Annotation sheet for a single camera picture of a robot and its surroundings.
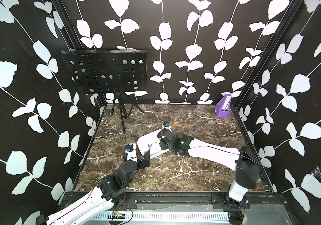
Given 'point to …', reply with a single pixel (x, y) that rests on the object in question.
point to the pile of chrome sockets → (191, 173)
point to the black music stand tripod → (125, 104)
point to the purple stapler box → (222, 108)
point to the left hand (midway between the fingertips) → (144, 150)
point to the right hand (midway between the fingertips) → (161, 138)
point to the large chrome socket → (149, 145)
